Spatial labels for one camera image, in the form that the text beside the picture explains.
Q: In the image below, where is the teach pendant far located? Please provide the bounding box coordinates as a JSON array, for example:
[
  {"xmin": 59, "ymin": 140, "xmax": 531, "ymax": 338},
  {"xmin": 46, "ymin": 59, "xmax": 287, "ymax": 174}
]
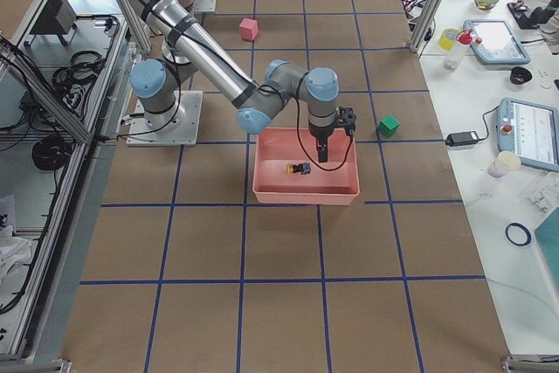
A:
[{"xmin": 463, "ymin": 19, "xmax": 531, "ymax": 66}]

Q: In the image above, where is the teach pendant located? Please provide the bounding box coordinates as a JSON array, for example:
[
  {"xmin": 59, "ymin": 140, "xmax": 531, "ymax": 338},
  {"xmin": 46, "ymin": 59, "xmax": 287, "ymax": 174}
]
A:
[
  {"xmin": 496, "ymin": 98, "xmax": 558, "ymax": 172},
  {"xmin": 463, "ymin": 19, "xmax": 531, "ymax": 66}
]

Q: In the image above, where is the blue tape ring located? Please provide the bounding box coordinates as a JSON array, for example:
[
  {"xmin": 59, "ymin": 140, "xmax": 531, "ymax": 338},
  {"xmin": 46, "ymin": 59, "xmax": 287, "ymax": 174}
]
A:
[{"xmin": 505, "ymin": 222, "xmax": 533, "ymax": 248}]

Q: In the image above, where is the teach pendant near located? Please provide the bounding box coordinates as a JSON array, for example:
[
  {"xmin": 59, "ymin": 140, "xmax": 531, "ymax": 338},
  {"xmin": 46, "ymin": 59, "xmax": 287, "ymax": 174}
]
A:
[{"xmin": 496, "ymin": 98, "xmax": 558, "ymax": 172}]

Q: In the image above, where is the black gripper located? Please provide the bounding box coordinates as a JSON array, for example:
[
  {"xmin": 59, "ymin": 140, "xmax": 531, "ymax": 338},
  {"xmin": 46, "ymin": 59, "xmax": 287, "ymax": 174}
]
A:
[{"xmin": 307, "ymin": 106, "xmax": 338, "ymax": 162}]

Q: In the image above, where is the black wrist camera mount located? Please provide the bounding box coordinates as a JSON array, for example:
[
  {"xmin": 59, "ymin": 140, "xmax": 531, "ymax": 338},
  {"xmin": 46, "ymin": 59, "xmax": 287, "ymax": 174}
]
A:
[{"xmin": 338, "ymin": 107, "xmax": 356, "ymax": 137}]

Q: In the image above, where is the yellow push button switch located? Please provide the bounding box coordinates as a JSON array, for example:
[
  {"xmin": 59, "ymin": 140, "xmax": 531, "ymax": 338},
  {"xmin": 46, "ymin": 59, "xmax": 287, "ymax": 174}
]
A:
[{"xmin": 286, "ymin": 162, "xmax": 312, "ymax": 175}]

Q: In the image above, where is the pink plastic tray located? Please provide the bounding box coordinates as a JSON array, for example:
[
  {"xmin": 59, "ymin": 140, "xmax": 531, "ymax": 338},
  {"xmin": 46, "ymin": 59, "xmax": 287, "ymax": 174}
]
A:
[{"xmin": 252, "ymin": 128, "xmax": 360, "ymax": 205}]

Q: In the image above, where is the green cube near gripper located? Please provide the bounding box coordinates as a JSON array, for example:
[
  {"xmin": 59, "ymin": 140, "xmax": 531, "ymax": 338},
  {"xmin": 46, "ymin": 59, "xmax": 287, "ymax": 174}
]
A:
[{"xmin": 377, "ymin": 114, "xmax": 400, "ymax": 138}]

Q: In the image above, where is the black power adapter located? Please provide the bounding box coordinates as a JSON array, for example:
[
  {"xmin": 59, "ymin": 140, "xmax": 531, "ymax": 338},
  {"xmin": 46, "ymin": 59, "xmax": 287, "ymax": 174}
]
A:
[{"xmin": 445, "ymin": 131, "xmax": 480, "ymax": 147}]

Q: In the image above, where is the pink cube centre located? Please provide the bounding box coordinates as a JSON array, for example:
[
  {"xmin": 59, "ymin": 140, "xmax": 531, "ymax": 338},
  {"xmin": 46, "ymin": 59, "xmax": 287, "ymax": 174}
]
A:
[{"xmin": 238, "ymin": 18, "xmax": 259, "ymax": 42}]

